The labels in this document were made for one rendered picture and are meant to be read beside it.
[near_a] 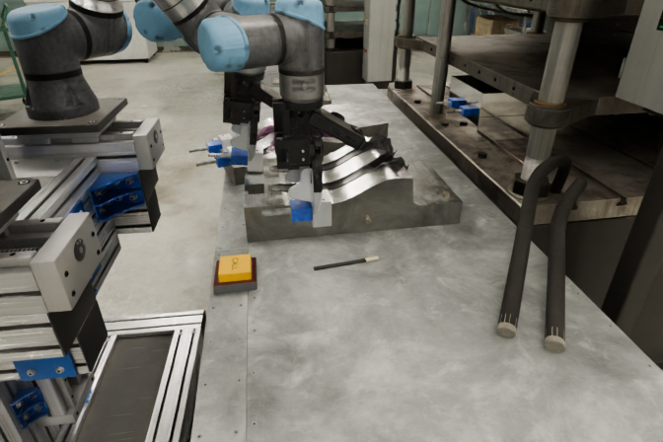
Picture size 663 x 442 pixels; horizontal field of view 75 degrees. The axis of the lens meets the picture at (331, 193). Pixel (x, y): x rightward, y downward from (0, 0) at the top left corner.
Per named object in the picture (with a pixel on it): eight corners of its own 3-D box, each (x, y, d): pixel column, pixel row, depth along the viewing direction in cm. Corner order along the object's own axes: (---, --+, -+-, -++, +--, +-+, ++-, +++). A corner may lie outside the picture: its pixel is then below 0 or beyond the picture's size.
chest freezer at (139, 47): (159, 53, 734) (148, -8, 690) (151, 62, 667) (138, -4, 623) (61, 56, 710) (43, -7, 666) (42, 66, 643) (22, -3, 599)
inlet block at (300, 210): (262, 232, 82) (260, 207, 79) (261, 218, 86) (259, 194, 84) (331, 226, 84) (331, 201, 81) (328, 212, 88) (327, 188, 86)
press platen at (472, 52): (534, 180, 110) (551, 111, 101) (391, 69, 223) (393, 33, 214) (809, 159, 121) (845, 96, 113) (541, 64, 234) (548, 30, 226)
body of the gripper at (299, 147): (275, 156, 82) (271, 93, 76) (321, 154, 83) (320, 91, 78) (277, 174, 75) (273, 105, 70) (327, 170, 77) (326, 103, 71)
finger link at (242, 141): (229, 159, 104) (231, 121, 101) (255, 161, 105) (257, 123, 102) (229, 163, 101) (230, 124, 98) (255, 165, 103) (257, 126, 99)
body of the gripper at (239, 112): (224, 111, 104) (225, 61, 97) (260, 114, 106) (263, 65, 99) (222, 125, 98) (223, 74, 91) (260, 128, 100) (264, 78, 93)
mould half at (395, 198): (247, 242, 97) (241, 188, 91) (248, 189, 120) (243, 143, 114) (459, 223, 104) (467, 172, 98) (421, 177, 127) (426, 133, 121)
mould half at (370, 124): (235, 185, 122) (231, 149, 117) (214, 153, 143) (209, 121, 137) (386, 155, 142) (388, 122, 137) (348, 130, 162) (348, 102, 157)
